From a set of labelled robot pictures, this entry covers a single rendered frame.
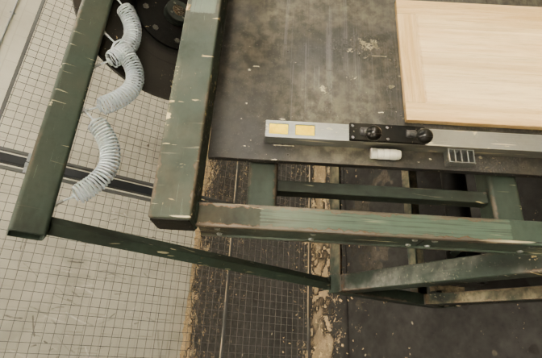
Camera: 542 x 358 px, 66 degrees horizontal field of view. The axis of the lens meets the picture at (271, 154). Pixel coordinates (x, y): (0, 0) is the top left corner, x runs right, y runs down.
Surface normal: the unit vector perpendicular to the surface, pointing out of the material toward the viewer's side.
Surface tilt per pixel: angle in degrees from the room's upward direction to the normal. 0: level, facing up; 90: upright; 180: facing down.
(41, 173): 90
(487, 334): 0
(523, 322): 0
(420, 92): 57
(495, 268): 0
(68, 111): 90
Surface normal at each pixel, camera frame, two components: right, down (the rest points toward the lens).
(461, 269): -0.83, -0.27
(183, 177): 0.01, -0.41
